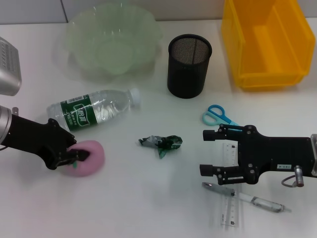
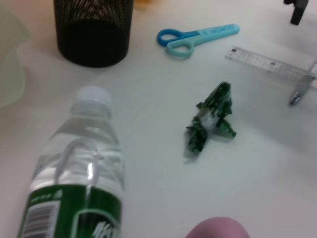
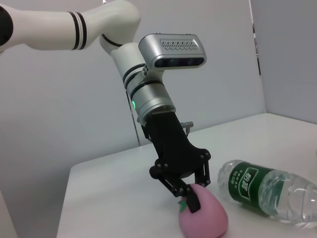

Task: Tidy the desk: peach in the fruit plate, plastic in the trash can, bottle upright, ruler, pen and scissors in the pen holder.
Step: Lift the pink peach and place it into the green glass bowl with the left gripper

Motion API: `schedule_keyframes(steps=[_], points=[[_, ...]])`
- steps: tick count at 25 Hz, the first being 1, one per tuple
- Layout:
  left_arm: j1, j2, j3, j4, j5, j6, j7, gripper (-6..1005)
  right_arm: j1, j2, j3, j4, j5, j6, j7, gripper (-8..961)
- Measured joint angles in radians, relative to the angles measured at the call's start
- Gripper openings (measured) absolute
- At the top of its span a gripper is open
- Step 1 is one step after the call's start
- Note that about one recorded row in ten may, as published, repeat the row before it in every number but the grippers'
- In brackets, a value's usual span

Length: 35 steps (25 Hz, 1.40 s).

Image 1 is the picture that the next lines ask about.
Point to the clear plastic ruler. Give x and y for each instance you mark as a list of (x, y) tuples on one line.
[(230, 153)]

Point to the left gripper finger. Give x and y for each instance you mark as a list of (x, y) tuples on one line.
[(70, 141), (78, 155)]

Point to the green plastic wrapper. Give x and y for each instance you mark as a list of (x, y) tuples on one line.
[(161, 143)]

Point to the translucent green plastic bowl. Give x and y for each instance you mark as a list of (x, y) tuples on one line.
[(111, 42)]

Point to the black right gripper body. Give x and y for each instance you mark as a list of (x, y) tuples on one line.
[(272, 153)]

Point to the clear pen silver grip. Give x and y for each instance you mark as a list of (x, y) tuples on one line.
[(247, 197)]

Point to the clear water bottle green label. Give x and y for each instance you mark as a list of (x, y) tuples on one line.
[(94, 109)]

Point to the yellow plastic storage bin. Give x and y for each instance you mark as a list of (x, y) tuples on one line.
[(270, 39)]

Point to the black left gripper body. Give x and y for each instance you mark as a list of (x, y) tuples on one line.
[(37, 136)]

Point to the blue scissors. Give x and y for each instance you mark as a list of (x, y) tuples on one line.
[(213, 115)]

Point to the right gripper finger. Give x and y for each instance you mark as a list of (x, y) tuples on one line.
[(210, 135), (208, 170)]

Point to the black mesh pen holder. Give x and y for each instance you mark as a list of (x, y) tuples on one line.
[(188, 69)]

